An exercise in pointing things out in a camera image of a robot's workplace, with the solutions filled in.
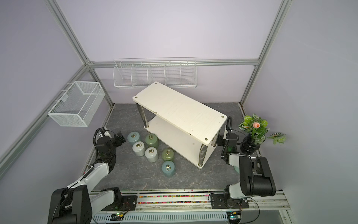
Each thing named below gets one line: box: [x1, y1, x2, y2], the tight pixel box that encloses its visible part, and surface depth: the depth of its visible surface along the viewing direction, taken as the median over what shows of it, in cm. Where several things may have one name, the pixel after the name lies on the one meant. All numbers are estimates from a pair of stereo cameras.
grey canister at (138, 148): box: [131, 140, 146, 157], surface depth 88 cm
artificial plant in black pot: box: [238, 112, 287, 154], surface depth 76 cm
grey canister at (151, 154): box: [144, 146, 159, 163], surface depth 86 cm
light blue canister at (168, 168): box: [161, 160, 176, 178], surface depth 80 cm
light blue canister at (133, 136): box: [127, 131, 140, 142], surface depth 92 cm
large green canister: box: [161, 148, 175, 161], surface depth 86 cm
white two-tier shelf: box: [132, 81, 228, 169], surface depth 73 cm
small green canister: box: [144, 133, 159, 149], surface depth 92 cm
